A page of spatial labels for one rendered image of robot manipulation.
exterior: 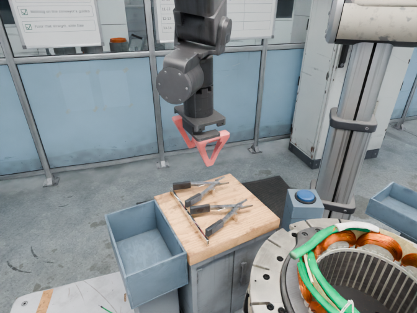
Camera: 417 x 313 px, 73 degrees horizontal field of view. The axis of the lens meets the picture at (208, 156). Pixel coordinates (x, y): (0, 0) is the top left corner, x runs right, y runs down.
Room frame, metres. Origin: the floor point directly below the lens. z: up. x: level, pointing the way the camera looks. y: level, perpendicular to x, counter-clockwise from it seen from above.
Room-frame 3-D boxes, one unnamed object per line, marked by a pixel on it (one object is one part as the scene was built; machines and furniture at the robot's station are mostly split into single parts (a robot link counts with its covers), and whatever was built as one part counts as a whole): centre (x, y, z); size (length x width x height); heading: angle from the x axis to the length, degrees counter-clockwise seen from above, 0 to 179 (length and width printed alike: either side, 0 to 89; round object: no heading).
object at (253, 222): (0.46, -0.01, 1.05); 0.20 x 0.19 x 0.02; 118
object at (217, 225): (0.38, -0.01, 1.09); 0.04 x 0.01 x 0.02; 133
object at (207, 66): (0.50, 0.02, 1.34); 0.07 x 0.06 x 0.07; 160
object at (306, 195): (0.54, -0.23, 1.04); 0.04 x 0.04 x 0.01
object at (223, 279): (0.46, -0.01, 0.91); 0.19 x 0.19 x 0.26; 28
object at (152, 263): (0.39, 0.12, 0.92); 0.17 x 0.11 x 0.28; 28
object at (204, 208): (0.43, 0.02, 1.09); 0.04 x 0.01 x 0.02; 103
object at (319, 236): (0.29, -0.17, 1.15); 0.15 x 0.04 x 0.02; 109
